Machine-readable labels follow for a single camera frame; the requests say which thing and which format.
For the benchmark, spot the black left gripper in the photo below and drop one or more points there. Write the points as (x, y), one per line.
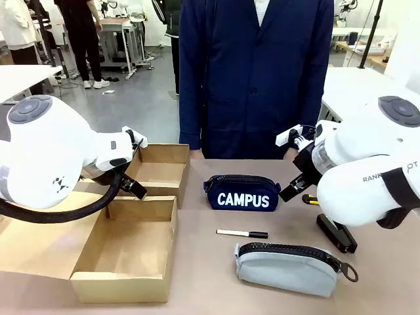
(101, 176)

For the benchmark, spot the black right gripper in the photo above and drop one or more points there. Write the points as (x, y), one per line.
(305, 162)

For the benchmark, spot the yellow black utility knife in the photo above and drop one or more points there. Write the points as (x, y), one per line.
(310, 199)

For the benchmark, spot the navy CAMPUS pencil pouch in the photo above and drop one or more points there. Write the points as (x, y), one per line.
(243, 195)

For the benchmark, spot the black stapler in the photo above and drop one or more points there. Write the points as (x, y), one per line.
(338, 233)

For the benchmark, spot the white black-capped marker pen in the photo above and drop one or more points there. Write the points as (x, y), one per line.
(241, 233)

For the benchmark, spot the grey CAMPUS pencil pouch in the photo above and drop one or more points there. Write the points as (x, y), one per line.
(288, 272)

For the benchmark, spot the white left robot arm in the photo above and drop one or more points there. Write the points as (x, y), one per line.
(42, 147)

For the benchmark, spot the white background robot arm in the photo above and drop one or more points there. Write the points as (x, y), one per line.
(346, 11)

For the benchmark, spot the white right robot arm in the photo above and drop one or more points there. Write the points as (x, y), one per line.
(367, 164)

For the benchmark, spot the small open cardboard box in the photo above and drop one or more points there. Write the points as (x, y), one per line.
(160, 170)

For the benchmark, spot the large open cardboard box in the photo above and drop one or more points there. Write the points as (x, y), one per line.
(124, 249)

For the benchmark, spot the person's left hand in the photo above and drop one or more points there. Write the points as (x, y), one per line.
(289, 154)

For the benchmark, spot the person's right hand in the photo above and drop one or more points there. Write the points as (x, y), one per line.
(196, 155)

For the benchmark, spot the white paper scrap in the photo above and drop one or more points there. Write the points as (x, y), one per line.
(108, 92)

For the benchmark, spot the person in navy coat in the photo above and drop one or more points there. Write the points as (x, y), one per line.
(256, 75)

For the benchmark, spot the wooden-topped background table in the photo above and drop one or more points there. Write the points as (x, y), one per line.
(364, 54)

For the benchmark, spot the brown-topped grey workbench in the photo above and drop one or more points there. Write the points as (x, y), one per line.
(121, 36)

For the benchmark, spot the bystander in black clothes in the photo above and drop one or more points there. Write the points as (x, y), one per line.
(83, 39)

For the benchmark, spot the white table with white legs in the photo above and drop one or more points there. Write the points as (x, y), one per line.
(19, 80)

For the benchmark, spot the bystander in dark striped jacket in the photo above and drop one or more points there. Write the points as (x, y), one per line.
(172, 33)

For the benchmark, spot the long white background table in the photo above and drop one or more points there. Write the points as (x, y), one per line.
(361, 33)

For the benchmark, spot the black tripod pole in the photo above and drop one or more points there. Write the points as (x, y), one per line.
(372, 33)

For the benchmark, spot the bystander in beige top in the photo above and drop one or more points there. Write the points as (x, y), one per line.
(18, 29)

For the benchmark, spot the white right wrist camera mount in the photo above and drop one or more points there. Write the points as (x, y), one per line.
(287, 136)

